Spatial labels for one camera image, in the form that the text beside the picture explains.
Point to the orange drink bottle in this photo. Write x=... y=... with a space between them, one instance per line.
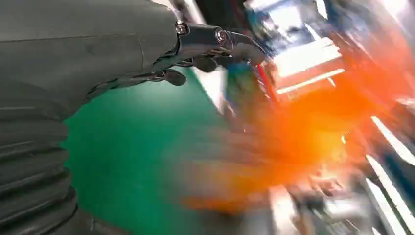
x=308 y=129

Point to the green table mat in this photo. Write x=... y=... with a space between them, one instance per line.
x=129 y=146

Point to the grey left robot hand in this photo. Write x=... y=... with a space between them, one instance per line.
x=90 y=48

